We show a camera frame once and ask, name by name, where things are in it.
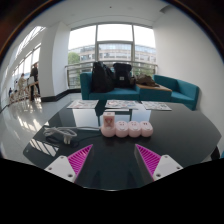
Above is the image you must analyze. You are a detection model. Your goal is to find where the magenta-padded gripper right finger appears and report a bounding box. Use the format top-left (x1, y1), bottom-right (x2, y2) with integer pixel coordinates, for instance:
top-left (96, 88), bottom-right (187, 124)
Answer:
top-left (133, 143), bottom-right (184, 182)

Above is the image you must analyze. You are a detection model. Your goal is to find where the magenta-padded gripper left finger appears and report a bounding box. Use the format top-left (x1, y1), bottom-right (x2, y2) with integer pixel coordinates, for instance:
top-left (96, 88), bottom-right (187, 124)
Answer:
top-left (44, 143), bottom-right (95, 184)

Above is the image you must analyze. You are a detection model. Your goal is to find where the teal wood-topped side table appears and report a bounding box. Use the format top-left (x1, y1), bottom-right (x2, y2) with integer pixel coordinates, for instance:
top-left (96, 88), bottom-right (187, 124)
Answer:
top-left (135, 82), bottom-right (174, 103)

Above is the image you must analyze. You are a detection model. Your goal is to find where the teal armchair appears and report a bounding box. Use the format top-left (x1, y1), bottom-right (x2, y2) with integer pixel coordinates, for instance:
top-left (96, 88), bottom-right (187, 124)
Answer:
top-left (152, 74), bottom-right (201, 112)

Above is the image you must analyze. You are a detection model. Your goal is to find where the teal sofa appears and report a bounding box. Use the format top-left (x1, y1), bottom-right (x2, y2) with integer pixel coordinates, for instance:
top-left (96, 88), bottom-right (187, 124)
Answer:
top-left (79, 71), bottom-right (141, 101)

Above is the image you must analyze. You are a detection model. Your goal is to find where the brown bag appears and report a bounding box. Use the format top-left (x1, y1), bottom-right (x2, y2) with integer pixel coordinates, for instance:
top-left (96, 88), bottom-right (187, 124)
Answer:
top-left (132, 73), bottom-right (161, 88)

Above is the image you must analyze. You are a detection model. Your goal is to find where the person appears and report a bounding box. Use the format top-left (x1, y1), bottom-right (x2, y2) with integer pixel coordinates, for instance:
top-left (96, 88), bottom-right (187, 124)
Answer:
top-left (16, 72), bottom-right (29, 101)
top-left (29, 62), bottom-right (41, 102)

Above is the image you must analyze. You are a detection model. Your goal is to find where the shiny black backpack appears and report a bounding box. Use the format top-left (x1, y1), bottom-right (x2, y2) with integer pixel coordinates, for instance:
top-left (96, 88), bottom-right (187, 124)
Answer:
top-left (91, 60), bottom-right (116, 94)

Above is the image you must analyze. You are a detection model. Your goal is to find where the black backpack with label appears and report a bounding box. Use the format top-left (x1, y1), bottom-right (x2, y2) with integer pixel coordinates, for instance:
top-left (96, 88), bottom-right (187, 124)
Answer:
top-left (112, 62), bottom-right (135, 89)

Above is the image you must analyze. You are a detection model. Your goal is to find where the metal window railing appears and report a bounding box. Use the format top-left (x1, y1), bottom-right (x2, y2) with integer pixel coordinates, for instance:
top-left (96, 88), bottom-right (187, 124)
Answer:
top-left (64, 60), bottom-right (159, 90)

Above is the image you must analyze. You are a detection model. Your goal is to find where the white cable with plug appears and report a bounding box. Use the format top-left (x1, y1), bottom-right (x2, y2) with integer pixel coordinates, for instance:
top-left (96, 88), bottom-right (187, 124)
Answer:
top-left (42, 125), bottom-right (102, 145)

